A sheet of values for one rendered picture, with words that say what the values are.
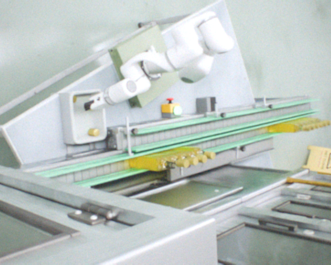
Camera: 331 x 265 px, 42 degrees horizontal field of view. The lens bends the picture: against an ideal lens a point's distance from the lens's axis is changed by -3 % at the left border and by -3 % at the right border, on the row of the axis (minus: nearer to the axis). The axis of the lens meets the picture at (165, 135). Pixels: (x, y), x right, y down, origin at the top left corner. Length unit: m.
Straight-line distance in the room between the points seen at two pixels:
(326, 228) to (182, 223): 1.11
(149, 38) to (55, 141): 0.69
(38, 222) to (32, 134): 1.33
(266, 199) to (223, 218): 0.29
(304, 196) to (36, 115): 1.17
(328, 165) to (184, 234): 4.71
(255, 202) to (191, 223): 1.36
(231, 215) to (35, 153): 0.84
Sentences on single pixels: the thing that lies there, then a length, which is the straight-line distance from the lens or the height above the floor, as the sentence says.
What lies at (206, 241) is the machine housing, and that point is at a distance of 0.48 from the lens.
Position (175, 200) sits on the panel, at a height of 1.20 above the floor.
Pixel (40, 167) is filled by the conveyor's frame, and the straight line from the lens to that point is 1.78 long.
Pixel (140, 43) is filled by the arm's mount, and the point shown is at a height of 0.81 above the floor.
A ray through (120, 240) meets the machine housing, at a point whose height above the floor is 2.10.
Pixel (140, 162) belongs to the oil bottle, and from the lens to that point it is 1.96.
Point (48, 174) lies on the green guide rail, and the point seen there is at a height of 0.96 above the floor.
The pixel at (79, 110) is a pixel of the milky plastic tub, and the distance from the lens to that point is 1.98.
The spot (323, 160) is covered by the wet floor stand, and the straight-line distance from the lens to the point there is 5.16.
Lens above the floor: 2.43
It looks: 46 degrees down
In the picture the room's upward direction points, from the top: 94 degrees clockwise
